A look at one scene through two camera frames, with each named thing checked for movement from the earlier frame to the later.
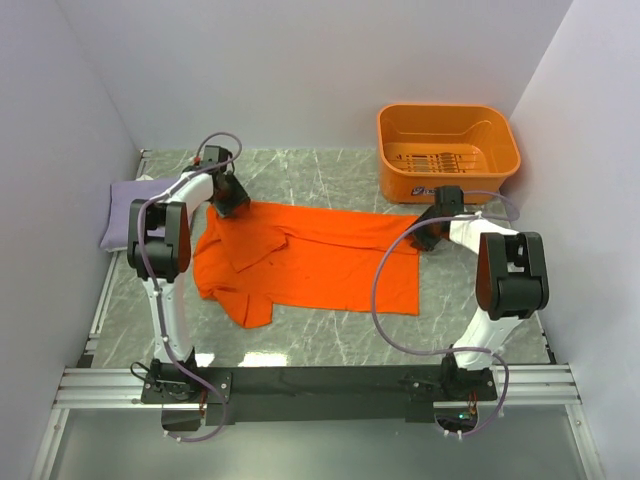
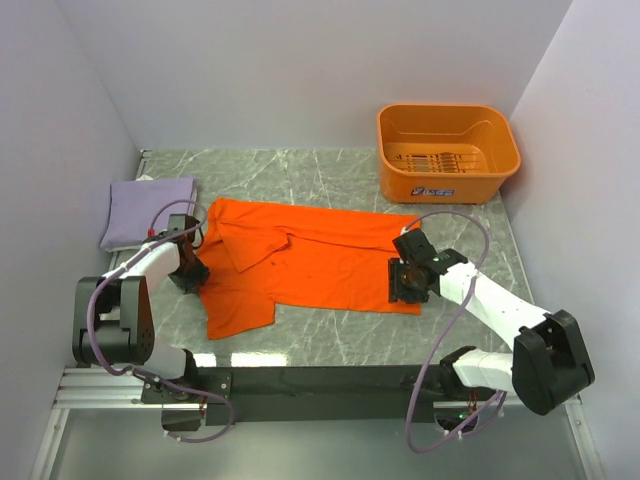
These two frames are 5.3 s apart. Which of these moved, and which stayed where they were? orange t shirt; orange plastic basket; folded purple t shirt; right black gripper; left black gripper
Moved: right black gripper; left black gripper
Stayed: orange t shirt; folded purple t shirt; orange plastic basket
